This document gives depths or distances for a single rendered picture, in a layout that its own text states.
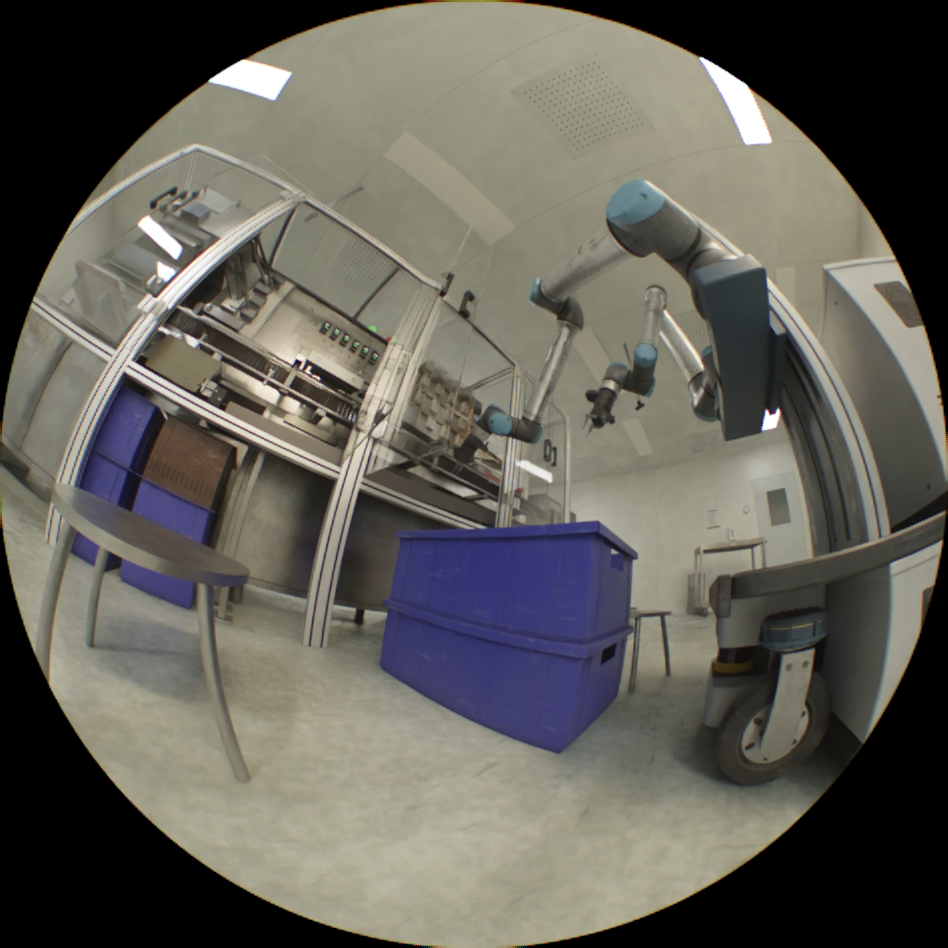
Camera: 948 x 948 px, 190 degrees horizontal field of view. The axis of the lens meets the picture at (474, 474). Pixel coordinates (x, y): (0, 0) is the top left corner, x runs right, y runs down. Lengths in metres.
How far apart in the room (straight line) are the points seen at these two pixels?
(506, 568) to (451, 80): 2.64
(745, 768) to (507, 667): 0.46
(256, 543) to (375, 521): 0.56
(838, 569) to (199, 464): 1.28
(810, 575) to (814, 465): 0.57
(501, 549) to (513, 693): 0.29
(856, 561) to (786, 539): 5.21
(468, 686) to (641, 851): 0.47
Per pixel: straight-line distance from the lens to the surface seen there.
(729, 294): 0.68
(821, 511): 0.88
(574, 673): 0.52
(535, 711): 0.57
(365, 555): 1.35
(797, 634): 0.44
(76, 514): 0.32
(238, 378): 1.56
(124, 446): 1.08
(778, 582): 0.36
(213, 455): 1.00
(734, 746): 0.50
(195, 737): 0.48
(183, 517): 0.99
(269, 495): 1.24
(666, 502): 5.55
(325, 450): 1.05
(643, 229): 0.75
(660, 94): 2.63
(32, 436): 1.68
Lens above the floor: 0.30
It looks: 22 degrees up
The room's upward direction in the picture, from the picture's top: 9 degrees clockwise
